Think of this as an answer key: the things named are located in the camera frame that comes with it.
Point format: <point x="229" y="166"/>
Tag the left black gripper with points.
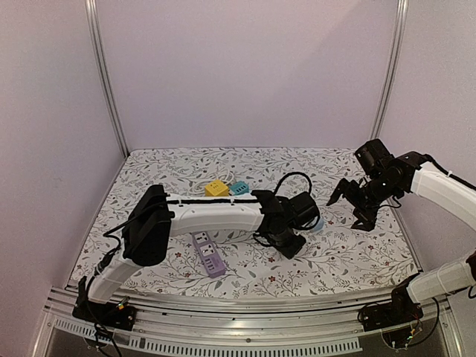
<point x="293" y="251"/>

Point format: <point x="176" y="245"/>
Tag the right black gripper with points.
<point x="358" y="195"/>

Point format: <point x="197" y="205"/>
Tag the teal power strip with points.
<point x="238" y="188"/>

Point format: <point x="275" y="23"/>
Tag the purple power strip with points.
<point x="208" y="253"/>

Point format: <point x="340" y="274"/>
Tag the yellow cube socket adapter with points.
<point x="216" y="188"/>

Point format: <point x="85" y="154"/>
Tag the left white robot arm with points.
<point x="142" y="240"/>

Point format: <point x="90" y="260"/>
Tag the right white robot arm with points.
<point x="391" y="177"/>

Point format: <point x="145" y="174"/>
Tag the light blue plug adapter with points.
<point x="319" y="226"/>

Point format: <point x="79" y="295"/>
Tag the floral tablecloth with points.
<point x="334" y="260"/>

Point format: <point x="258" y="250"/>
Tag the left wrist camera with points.
<point x="303" y="212"/>

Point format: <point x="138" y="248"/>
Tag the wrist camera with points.
<point x="303" y="212"/>
<point x="373" y="157"/>

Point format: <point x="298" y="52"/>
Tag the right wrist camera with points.
<point x="373" y="157"/>

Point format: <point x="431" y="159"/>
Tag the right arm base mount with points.
<point x="390" y="316"/>

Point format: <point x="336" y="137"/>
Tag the aluminium front rail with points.
<point x="321" y="325"/>

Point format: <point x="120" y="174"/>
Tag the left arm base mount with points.
<point x="108" y="314"/>

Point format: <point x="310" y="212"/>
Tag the right aluminium post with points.
<point x="392" y="66"/>

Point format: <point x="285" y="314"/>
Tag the aluminium post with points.
<point x="392" y="66"/>
<point x="105" y="80"/>

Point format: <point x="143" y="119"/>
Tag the left aluminium post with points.
<point x="105" y="80"/>

